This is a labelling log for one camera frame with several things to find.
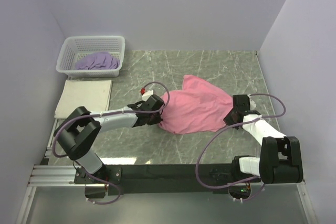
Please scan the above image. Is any pink t shirt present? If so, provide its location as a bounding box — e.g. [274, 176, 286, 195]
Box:
[159, 75, 233, 134]

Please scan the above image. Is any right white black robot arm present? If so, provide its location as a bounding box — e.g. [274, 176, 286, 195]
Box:
[224, 94, 303, 184]

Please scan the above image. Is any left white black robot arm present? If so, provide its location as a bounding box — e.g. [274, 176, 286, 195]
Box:
[54, 94, 167, 183]

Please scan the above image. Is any folded cream cloth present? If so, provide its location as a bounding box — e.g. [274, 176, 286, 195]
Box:
[54, 80, 112, 119]

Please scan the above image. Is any purple t shirt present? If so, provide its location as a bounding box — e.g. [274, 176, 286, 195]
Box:
[75, 52, 120, 70]

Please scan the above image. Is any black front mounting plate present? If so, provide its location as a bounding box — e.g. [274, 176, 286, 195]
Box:
[74, 163, 262, 196]

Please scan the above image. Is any white plastic laundry basket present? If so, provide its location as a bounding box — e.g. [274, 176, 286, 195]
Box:
[56, 36, 125, 78]

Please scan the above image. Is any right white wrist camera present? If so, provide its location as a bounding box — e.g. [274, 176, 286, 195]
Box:
[249, 97, 257, 110]

